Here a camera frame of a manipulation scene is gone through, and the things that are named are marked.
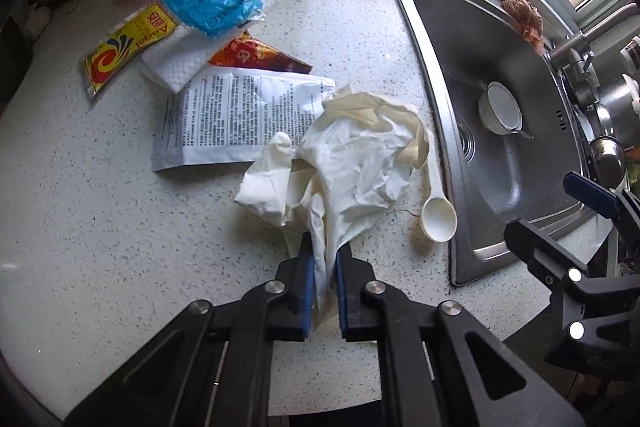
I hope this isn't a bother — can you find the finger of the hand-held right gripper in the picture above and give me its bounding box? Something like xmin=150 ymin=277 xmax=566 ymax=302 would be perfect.
xmin=503 ymin=218 xmax=590 ymax=293
xmin=562 ymin=172 xmax=640 ymax=238

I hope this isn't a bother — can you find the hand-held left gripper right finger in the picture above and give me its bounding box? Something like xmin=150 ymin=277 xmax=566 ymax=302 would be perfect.
xmin=336 ymin=247 xmax=586 ymax=427

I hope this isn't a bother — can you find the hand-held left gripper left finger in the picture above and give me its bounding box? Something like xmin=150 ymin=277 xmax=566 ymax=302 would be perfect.
xmin=62 ymin=232 xmax=317 ymax=427

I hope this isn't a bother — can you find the white latex glove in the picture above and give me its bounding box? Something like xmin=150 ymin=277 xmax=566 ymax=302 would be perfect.
xmin=235 ymin=117 xmax=418 ymax=325

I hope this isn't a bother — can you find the red brown sauce packet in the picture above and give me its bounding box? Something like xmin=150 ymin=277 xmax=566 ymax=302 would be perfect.
xmin=207 ymin=31 xmax=314 ymax=75

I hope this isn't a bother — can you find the steel bowl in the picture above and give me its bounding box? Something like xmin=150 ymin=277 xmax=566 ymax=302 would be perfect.
xmin=590 ymin=134 xmax=628 ymax=188

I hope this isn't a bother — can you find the stainless steel sink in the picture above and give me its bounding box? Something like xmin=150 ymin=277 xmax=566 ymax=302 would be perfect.
xmin=375 ymin=0 xmax=608 ymax=286

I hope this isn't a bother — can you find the steel steamer pot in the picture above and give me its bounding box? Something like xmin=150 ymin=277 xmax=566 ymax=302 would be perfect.
xmin=575 ymin=74 xmax=640 ymax=132

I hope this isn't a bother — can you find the white measuring spoon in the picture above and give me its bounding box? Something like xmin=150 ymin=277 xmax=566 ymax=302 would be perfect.
xmin=419 ymin=129 xmax=458 ymax=242

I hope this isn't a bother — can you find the white ceramic bowl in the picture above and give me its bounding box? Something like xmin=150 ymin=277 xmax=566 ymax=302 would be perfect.
xmin=477 ymin=81 xmax=523 ymax=135

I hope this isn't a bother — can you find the steel faucet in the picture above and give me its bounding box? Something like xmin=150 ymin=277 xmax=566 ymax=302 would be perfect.
xmin=544 ymin=4 xmax=640 ymax=80

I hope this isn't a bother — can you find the orange dish cloth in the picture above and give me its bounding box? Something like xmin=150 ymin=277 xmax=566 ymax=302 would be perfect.
xmin=501 ymin=0 xmax=546 ymax=55

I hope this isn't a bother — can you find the silver printed pouch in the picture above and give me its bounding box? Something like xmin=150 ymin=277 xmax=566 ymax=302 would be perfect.
xmin=151 ymin=72 xmax=337 ymax=172

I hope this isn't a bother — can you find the yellow seasoning packet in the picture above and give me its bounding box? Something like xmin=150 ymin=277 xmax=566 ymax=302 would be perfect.
xmin=82 ymin=3 xmax=180 ymax=96

